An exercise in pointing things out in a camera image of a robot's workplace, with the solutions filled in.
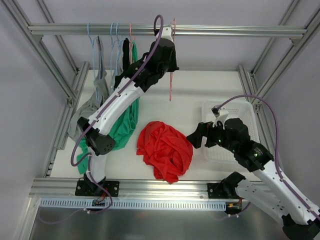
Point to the grey tank top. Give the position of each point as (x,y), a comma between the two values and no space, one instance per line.
(96,100)

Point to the blue wire hanger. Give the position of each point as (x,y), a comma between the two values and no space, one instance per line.
(92,40)
(112,49)
(119,47)

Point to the black tank top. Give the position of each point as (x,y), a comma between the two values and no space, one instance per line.
(125,61)

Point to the aluminium hanging rail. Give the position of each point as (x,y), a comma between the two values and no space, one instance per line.
(124,29)

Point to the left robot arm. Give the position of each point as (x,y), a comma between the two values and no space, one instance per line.
(134,82)

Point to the black right arm base bracket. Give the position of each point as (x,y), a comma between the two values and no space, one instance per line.
(226,189)

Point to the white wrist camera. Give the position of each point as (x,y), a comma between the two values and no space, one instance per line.
(220,114)
(167,33)

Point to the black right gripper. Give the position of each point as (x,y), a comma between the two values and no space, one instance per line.
(206,135)

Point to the aluminium frame right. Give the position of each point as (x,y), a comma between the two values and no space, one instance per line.
(279,54)

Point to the blue wire hanger left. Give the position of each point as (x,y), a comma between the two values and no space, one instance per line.
(92,40)

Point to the aluminium frame left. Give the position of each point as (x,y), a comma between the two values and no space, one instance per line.
(72,90)

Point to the white perforated plastic basket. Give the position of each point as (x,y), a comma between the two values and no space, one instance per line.
(239,123)

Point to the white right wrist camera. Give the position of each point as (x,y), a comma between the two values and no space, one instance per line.
(220,114)

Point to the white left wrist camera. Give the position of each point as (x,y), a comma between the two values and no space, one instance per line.
(167,33)

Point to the aluminium front table rail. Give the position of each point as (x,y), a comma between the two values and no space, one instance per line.
(128,189)

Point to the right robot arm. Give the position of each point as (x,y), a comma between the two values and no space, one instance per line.
(284,204)

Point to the red tank top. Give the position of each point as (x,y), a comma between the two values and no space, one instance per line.
(165,149)

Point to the aluminium frame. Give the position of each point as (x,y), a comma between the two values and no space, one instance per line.
(72,90)
(279,54)

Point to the black left arm base bracket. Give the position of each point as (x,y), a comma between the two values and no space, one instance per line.
(110,187)

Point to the blue wire hanger right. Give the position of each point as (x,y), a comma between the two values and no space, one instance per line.
(119,47)

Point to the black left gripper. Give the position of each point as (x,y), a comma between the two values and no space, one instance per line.
(170,59)

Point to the blue wire hanger middle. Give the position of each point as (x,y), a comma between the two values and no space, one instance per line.
(112,49)

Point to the white slotted cable duct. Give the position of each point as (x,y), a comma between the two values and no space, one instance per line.
(135,204)

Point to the green shirt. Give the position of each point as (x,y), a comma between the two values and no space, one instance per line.
(121,130)

